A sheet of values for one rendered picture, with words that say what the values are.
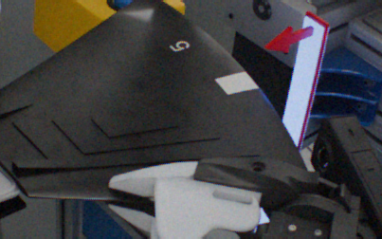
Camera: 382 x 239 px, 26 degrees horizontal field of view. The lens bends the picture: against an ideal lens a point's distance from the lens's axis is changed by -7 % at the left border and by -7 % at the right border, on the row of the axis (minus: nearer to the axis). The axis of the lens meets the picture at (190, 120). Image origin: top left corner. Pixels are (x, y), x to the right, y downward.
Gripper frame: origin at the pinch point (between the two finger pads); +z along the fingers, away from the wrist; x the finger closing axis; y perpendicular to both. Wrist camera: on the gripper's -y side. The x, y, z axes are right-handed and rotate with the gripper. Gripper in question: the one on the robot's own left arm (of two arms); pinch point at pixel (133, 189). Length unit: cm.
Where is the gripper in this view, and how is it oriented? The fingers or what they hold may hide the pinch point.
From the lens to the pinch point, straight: 54.3
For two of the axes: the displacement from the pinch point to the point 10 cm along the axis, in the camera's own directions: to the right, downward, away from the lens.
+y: -2.1, 6.6, -7.2
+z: -9.7, -2.2, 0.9
